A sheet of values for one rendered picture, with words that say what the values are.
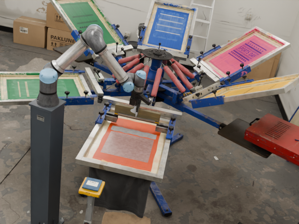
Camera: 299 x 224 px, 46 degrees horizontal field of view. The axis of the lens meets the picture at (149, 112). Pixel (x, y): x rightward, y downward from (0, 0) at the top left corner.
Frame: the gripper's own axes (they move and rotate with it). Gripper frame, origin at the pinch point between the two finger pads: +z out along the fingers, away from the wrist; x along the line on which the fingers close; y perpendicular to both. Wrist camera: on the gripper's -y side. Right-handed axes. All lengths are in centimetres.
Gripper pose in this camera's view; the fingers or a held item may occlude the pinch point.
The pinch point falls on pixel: (137, 114)
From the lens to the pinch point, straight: 275.6
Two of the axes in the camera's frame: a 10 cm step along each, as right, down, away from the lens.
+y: -9.7, -2.2, 0.7
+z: -1.6, 8.7, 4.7
